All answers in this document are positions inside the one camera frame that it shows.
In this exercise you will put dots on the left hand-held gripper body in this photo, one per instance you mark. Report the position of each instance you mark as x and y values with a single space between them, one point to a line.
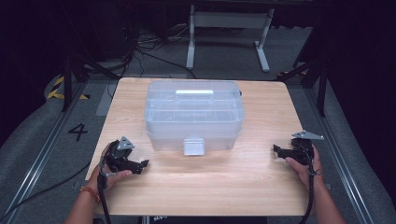
120 153

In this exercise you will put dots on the white metal desk frame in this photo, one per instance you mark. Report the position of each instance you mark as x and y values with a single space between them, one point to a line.
229 20

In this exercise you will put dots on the yellow black floor tape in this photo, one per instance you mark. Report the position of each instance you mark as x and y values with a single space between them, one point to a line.
59 90

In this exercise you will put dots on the clear plastic storage box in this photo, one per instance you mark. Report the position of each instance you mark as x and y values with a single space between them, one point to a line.
193 115

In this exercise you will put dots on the person's left hand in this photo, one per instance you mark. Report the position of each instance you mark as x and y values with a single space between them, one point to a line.
107 179

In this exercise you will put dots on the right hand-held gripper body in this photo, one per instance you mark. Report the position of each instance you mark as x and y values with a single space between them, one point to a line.
303 146

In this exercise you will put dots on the black table grommet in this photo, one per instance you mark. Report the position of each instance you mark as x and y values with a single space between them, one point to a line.
240 92

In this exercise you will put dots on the black tripod stand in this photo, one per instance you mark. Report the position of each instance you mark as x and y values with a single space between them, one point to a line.
317 71
73 67

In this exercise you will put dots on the person's right hand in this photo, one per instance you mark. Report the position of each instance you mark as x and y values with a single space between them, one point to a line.
303 172

